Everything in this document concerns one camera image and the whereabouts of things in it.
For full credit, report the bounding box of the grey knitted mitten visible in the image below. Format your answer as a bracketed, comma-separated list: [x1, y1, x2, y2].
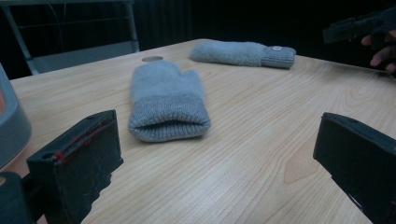
[127, 60, 212, 143]
[189, 39, 297, 70]

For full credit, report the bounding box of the grey metal stand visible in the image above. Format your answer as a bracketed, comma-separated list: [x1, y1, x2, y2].
[0, 0, 140, 77]

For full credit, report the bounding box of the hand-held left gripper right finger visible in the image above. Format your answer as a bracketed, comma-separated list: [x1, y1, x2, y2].
[312, 112, 396, 224]

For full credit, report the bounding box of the grey plastic container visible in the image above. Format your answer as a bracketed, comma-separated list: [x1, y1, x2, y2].
[0, 63, 33, 171]

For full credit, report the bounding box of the dark curtain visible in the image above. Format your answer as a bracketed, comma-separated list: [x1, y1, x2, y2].
[132, 0, 396, 69]

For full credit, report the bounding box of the round table hole cover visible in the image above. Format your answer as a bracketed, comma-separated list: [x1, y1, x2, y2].
[141, 55, 164, 63]

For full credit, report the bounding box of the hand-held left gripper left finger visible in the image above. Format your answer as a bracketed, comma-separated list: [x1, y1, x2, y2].
[26, 109, 124, 224]

